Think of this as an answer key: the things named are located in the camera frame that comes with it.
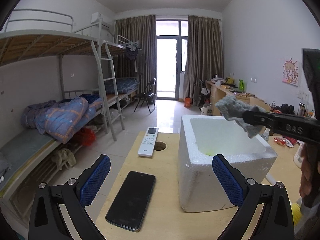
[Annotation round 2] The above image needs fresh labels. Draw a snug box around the yellow spiky ball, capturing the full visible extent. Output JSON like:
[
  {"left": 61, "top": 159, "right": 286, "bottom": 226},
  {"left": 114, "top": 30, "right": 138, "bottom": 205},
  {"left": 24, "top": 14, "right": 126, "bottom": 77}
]
[{"left": 291, "top": 203, "right": 302, "bottom": 226}]

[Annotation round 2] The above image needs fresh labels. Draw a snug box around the black smartphone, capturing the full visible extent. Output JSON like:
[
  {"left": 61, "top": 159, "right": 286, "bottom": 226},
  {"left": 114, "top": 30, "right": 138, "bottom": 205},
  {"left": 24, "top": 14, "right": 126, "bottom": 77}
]
[{"left": 105, "top": 171, "right": 156, "bottom": 232}]

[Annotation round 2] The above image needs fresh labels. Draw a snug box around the far folded blue bedding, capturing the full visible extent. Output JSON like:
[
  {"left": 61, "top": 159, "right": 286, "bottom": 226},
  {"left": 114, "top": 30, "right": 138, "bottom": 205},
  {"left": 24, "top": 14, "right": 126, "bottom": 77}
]
[{"left": 105, "top": 77, "right": 139, "bottom": 94}]

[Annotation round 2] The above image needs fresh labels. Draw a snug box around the right brown curtain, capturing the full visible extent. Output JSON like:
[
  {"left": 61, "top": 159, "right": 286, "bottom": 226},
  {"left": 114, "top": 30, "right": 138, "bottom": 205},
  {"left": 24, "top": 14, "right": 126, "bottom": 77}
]
[{"left": 183, "top": 15, "right": 224, "bottom": 98}]

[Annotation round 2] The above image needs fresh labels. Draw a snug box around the right hand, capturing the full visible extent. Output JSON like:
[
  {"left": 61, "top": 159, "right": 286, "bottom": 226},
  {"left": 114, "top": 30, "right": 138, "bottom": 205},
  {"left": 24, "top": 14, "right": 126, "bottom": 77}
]
[{"left": 299, "top": 144, "right": 312, "bottom": 199}]

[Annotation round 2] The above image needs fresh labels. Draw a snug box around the brown curtain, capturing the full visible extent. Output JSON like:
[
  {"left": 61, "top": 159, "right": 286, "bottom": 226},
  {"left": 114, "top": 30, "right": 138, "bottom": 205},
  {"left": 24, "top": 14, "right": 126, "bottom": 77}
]
[
  {"left": 183, "top": 15, "right": 224, "bottom": 98},
  {"left": 114, "top": 15, "right": 157, "bottom": 93}
]

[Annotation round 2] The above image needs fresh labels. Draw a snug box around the white air conditioner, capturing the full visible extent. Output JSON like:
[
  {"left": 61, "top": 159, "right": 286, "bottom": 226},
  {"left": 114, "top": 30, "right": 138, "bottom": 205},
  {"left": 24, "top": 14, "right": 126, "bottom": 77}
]
[{"left": 91, "top": 12, "right": 113, "bottom": 28}]

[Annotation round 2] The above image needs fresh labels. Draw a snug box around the blue plaid quilt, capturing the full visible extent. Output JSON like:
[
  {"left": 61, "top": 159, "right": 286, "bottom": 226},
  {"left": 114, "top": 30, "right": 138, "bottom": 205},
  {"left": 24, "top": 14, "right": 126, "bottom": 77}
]
[{"left": 21, "top": 94, "right": 103, "bottom": 144}]

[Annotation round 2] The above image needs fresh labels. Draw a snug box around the metal bunk bed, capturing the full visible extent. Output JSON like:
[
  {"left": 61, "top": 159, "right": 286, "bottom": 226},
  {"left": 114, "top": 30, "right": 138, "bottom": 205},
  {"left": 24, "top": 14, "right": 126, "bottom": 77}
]
[{"left": 1, "top": 9, "right": 126, "bottom": 206}]

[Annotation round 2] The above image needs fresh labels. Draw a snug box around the black folding chair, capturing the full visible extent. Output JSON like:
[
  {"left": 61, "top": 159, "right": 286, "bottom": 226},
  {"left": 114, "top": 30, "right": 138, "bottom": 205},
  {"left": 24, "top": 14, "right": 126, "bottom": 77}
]
[{"left": 133, "top": 77, "right": 157, "bottom": 113}]

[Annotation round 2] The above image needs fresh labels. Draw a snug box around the red snack packet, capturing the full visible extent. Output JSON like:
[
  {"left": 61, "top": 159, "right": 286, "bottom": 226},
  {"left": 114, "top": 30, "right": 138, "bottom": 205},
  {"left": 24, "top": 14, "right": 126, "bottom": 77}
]
[{"left": 274, "top": 137, "right": 298, "bottom": 148}]

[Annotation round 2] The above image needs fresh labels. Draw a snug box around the white remote control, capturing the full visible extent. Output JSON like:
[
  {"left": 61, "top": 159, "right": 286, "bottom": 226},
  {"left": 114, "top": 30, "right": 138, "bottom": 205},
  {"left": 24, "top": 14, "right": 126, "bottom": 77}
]
[{"left": 137, "top": 127, "right": 158, "bottom": 157}]

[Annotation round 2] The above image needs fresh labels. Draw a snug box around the glass balcony door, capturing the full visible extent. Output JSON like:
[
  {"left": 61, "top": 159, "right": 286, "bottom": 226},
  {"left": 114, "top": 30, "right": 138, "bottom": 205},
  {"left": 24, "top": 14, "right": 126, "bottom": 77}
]
[{"left": 156, "top": 20, "right": 188, "bottom": 100}]

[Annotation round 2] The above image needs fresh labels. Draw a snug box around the grey soft cloth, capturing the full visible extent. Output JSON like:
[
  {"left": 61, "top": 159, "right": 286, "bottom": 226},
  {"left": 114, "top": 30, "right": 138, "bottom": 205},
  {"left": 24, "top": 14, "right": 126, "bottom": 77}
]
[{"left": 215, "top": 95, "right": 266, "bottom": 138}]

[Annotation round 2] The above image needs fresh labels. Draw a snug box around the green bag on desk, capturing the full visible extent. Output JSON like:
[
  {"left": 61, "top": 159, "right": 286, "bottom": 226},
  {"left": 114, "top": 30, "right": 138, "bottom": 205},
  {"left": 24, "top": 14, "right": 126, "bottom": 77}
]
[{"left": 239, "top": 79, "right": 245, "bottom": 92}]

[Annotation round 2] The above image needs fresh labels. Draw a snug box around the orange bag on floor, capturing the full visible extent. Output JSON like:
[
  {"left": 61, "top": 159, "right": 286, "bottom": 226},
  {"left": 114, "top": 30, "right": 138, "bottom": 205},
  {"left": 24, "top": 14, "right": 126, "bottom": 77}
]
[{"left": 184, "top": 97, "right": 191, "bottom": 108}]

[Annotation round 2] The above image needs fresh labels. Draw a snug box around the left brown curtain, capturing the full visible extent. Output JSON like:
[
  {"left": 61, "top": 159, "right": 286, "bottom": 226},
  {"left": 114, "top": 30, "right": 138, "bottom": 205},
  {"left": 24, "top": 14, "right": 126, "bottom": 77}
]
[{"left": 114, "top": 15, "right": 157, "bottom": 93}]

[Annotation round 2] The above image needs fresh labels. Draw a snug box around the wooden desk with drawers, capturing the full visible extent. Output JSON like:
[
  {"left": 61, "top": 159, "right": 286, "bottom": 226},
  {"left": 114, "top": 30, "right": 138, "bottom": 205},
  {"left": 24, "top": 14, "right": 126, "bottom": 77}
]
[{"left": 206, "top": 81, "right": 271, "bottom": 116}]

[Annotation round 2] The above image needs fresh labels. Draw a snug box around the white foam box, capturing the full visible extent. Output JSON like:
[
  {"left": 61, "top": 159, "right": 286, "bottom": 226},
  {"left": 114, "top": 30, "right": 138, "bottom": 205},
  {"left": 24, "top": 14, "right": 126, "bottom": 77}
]
[{"left": 178, "top": 115, "right": 277, "bottom": 212}]

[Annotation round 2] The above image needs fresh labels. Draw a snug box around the white thermos kettle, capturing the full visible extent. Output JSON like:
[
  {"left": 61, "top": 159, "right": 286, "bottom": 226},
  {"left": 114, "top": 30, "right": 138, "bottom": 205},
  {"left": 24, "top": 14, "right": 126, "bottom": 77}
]
[{"left": 201, "top": 103, "right": 208, "bottom": 115}]

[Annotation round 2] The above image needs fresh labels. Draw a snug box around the cartoon girl poster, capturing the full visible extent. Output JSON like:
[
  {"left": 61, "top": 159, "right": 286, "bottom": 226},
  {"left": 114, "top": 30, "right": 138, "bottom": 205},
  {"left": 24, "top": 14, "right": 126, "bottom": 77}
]
[{"left": 282, "top": 59, "right": 300, "bottom": 87}]

